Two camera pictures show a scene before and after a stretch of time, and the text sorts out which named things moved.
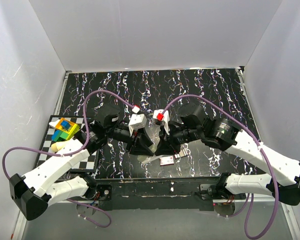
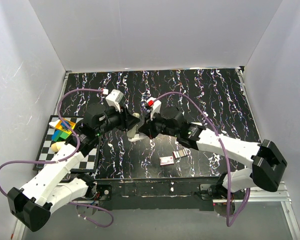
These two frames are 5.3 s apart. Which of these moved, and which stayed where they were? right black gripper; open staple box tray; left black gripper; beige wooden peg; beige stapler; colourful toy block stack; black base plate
Moved: left black gripper; right black gripper; beige stapler
Stayed: black base plate; open staple box tray; colourful toy block stack; beige wooden peg
